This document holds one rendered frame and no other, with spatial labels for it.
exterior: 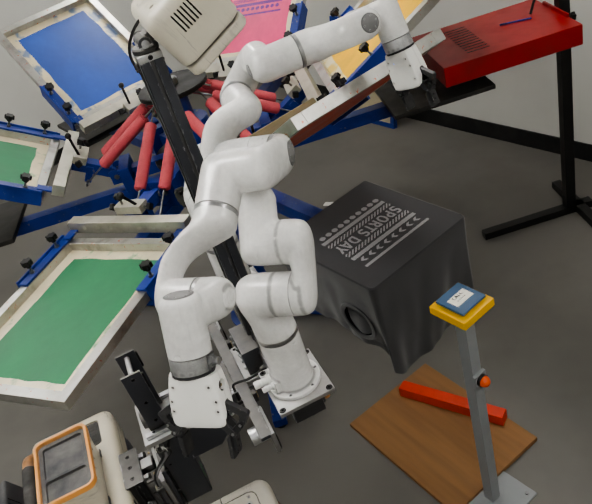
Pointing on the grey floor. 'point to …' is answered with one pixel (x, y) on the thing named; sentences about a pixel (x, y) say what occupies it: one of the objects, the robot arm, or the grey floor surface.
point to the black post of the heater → (561, 158)
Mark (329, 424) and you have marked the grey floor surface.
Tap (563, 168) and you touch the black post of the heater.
